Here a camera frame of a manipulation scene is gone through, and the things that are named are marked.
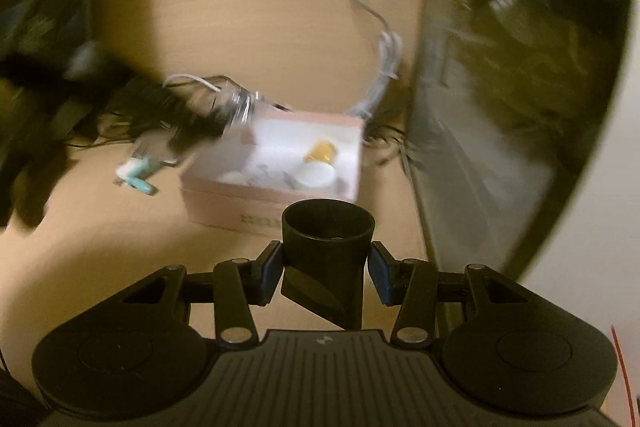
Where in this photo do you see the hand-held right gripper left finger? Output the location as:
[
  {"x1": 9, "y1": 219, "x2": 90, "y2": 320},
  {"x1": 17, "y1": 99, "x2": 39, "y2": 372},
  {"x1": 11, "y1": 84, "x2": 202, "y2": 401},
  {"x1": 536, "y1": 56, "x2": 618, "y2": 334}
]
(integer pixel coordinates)
[{"x1": 100, "y1": 241, "x2": 282, "y2": 348}]

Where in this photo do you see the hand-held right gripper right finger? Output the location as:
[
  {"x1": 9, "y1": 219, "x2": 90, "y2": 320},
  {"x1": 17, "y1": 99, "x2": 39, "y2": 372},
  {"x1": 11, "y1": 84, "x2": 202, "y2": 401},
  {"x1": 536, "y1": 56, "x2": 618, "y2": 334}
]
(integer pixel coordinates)
[{"x1": 370, "y1": 241, "x2": 546, "y2": 348}]

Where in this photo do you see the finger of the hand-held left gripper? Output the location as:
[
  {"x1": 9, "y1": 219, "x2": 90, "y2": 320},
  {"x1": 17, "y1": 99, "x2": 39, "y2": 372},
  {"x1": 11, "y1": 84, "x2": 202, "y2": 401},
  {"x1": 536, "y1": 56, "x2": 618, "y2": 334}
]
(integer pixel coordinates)
[
  {"x1": 125, "y1": 74, "x2": 228, "y2": 135},
  {"x1": 167, "y1": 129, "x2": 223, "y2": 155}
]

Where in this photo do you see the black plastic cup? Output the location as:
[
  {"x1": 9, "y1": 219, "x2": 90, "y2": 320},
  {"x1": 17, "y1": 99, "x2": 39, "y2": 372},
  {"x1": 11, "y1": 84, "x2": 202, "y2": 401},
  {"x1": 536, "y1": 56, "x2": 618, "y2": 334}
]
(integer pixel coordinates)
[{"x1": 280, "y1": 200, "x2": 376, "y2": 330}]

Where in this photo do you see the clear plastic hardware bag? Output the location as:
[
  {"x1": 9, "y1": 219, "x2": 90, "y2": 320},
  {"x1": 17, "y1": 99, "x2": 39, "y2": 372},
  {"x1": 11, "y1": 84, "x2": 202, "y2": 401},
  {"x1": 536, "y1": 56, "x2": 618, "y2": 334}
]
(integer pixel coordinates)
[{"x1": 212, "y1": 84, "x2": 266, "y2": 128}]

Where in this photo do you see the white and teal small device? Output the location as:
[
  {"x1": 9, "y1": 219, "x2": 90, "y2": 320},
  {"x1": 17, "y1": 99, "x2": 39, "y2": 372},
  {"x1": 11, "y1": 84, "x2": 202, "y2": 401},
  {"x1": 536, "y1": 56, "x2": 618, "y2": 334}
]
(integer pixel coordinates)
[{"x1": 114, "y1": 156, "x2": 160, "y2": 196}]

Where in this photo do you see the pink cardboard box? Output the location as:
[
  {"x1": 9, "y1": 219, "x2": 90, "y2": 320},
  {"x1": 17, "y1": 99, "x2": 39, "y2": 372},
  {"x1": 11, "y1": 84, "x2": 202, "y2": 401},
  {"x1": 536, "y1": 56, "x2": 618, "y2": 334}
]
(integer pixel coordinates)
[{"x1": 179, "y1": 109, "x2": 363, "y2": 238}]

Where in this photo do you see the white round jar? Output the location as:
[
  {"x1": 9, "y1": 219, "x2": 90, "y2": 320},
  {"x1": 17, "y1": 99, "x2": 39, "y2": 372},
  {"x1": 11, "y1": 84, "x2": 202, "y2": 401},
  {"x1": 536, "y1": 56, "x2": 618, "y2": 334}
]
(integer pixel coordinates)
[{"x1": 297, "y1": 161, "x2": 335, "y2": 190}]

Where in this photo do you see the yellow handle screwdriver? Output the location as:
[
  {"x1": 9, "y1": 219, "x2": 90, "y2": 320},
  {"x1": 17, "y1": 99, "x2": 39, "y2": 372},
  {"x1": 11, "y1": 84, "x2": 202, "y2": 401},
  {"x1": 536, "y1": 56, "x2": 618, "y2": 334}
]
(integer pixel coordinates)
[{"x1": 306, "y1": 141, "x2": 337, "y2": 164}]

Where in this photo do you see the grey computer case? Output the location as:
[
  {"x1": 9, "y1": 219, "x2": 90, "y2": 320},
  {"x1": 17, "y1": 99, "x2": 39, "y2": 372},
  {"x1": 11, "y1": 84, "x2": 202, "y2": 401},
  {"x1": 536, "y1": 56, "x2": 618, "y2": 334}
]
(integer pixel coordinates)
[{"x1": 405, "y1": 0, "x2": 626, "y2": 278}]

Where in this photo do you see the grey looped USB cable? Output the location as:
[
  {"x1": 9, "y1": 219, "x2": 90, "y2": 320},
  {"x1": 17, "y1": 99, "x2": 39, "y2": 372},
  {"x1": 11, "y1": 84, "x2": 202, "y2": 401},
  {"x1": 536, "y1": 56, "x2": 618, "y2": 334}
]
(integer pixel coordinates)
[{"x1": 162, "y1": 74, "x2": 228, "y2": 94}]

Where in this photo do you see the black cable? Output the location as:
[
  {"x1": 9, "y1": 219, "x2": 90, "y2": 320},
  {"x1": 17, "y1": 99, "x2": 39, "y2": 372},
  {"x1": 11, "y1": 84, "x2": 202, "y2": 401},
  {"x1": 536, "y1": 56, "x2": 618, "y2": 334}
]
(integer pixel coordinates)
[{"x1": 362, "y1": 117, "x2": 408, "y2": 165}]

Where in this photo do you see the white coiled power cable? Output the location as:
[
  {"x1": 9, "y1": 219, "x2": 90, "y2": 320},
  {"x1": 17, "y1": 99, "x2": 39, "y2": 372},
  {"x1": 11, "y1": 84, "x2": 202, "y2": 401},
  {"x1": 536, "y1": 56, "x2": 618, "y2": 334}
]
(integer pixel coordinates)
[{"x1": 316, "y1": 0, "x2": 405, "y2": 122}]

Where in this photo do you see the red wire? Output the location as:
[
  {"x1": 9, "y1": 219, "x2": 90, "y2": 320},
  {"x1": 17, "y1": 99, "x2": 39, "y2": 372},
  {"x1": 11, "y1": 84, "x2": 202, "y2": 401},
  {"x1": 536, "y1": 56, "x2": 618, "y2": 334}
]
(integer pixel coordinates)
[{"x1": 611, "y1": 324, "x2": 640, "y2": 413}]

